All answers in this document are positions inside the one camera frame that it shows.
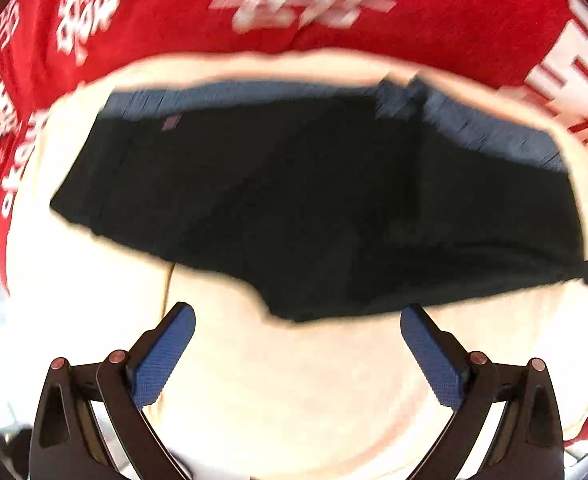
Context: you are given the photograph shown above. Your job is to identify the cream blanket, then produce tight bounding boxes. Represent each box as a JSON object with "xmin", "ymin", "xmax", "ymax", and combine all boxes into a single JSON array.
[{"xmin": 0, "ymin": 47, "xmax": 588, "ymax": 480}]

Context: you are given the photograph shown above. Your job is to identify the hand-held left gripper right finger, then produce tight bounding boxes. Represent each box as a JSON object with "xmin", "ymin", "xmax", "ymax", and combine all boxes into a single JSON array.
[{"xmin": 400, "ymin": 302, "xmax": 565, "ymax": 480}]

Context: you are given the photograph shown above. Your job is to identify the black pants with blue stripe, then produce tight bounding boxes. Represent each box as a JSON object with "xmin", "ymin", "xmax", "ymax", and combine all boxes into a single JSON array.
[{"xmin": 49, "ymin": 76, "xmax": 588, "ymax": 323}]

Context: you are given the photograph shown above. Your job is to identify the red printed blanket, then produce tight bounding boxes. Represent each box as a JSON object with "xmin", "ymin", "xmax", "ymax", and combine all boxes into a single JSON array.
[{"xmin": 0, "ymin": 0, "xmax": 588, "ymax": 456}]

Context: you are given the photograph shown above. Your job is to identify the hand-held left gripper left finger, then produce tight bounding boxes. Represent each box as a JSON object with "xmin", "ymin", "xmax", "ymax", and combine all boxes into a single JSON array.
[{"xmin": 28, "ymin": 301, "xmax": 197, "ymax": 480}]

